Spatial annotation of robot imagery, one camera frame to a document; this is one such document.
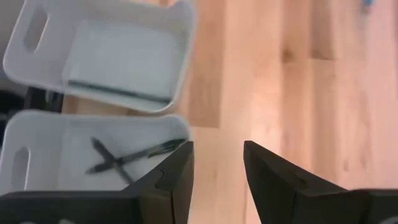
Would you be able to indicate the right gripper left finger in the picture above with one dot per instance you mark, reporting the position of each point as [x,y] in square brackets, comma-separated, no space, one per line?
[168,186]

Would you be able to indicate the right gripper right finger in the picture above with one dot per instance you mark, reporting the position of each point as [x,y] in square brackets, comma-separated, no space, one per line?
[286,196]

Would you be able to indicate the black pen with clip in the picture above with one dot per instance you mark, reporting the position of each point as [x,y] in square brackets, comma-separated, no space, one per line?
[99,146]

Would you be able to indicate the pale grey plastic bin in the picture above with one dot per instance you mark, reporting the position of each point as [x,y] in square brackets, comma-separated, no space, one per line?
[46,140]
[124,56]

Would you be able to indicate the blue pencil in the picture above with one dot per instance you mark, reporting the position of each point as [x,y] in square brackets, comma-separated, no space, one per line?
[368,3]

